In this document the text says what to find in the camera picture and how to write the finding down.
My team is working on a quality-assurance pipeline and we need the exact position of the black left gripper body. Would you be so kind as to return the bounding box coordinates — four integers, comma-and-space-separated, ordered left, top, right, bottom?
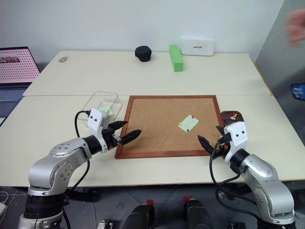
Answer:
102, 125, 122, 150

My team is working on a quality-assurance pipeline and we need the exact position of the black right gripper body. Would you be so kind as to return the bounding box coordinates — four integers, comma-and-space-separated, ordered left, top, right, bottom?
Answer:
213, 133, 232, 161

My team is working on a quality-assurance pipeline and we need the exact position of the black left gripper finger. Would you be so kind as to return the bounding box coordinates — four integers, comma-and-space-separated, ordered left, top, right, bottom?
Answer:
119, 129, 142, 146
108, 121, 128, 131

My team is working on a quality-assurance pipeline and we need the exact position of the light green plastic piece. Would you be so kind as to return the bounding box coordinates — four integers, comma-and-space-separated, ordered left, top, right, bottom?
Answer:
97, 104, 114, 115

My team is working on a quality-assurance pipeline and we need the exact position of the wood-framed cork board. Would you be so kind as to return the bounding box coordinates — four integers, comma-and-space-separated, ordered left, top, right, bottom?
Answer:
114, 94, 227, 160

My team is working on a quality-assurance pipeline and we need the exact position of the pale green paper note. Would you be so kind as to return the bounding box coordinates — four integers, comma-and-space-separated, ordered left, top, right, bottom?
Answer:
178, 114, 200, 133

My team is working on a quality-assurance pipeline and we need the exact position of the person's bare hand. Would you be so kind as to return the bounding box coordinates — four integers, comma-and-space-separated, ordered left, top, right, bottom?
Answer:
285, 8, 305, 48

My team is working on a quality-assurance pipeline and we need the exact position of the brown pin tray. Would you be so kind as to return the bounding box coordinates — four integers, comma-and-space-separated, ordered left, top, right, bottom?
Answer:
220, 110, 244, 126

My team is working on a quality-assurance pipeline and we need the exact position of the clear plastic box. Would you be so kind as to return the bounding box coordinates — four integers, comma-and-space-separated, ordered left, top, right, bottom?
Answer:
81, 91, 123, 121

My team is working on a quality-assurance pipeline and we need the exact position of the dark rounded shape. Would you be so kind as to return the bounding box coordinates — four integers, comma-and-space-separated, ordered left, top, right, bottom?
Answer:
123, 204, 155, 229
184, 199, 214, 229

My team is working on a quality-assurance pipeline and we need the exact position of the black round cap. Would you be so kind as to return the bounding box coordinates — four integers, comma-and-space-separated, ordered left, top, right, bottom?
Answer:
134, 45, 153, 62

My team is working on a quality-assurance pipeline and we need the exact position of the green rectangular block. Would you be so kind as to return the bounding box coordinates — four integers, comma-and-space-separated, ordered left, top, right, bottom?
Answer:
169, 44, 184, 73

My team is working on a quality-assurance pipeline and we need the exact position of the blue printed object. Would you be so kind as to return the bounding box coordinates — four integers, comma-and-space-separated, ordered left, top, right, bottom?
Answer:
290, 83, 305, 99

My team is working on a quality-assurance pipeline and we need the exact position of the white rectangular case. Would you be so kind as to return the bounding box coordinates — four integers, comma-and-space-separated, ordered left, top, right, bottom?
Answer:
180, 36, 216, 57

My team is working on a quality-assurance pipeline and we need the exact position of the open laptop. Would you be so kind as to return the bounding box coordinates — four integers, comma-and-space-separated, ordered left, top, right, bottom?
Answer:
0, 46, 41, 127

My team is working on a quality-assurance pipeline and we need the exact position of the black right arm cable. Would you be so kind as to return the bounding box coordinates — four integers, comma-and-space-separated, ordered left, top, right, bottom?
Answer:
209, 140, 241, 189

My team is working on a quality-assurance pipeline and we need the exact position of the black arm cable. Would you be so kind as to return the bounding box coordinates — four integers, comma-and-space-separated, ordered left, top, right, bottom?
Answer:
67, 110, 92, 193
209, 140, 241, 189

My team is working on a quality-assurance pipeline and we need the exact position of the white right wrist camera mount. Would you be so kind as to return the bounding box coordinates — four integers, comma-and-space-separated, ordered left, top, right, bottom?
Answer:
223, 121, 248, 165

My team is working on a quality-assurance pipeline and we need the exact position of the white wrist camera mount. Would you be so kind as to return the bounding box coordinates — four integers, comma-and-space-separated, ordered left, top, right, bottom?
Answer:
86, 107, 112, 153
223, 121, 248, 165

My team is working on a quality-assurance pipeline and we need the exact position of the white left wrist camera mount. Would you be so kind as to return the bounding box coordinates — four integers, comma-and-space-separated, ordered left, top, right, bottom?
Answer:
86, 107, 112, 153

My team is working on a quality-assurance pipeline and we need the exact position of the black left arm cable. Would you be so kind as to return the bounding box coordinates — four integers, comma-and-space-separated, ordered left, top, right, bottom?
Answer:
67, 110, 92, 193

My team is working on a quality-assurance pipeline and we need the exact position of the thin white cable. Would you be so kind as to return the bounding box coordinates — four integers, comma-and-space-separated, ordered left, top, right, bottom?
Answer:
0, 190, 27, 206

